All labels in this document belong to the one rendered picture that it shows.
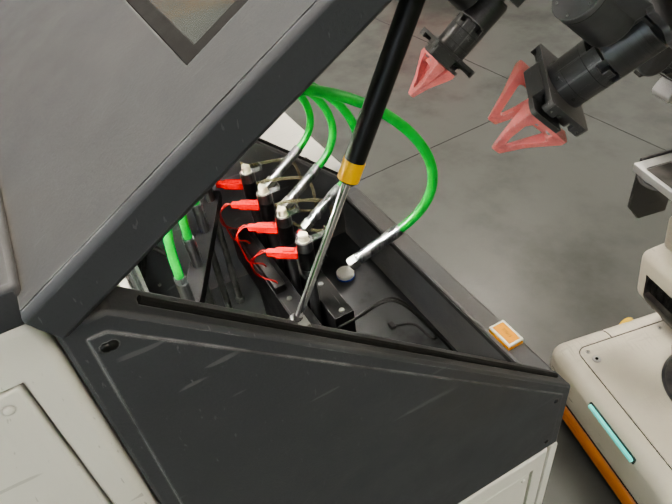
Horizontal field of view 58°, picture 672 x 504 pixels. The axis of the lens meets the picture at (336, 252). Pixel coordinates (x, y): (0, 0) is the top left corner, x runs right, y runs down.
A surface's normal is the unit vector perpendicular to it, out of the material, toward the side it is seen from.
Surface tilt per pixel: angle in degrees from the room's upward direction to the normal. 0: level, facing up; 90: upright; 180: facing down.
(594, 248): 0
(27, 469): 90
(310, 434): 90
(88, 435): 90
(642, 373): 0
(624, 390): 0
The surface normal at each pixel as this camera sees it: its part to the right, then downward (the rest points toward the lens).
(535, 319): -0.10, -0.74
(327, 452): 0.48, 0.54
